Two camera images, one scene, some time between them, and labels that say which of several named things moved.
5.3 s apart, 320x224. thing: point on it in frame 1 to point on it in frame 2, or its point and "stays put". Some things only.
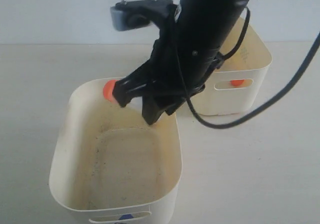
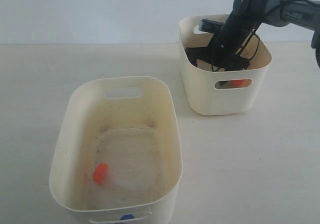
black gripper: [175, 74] to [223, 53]
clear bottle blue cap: [125, 216] stays put
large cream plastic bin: [109, 165] stays put
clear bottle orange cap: [108, 90] to [101, 173]
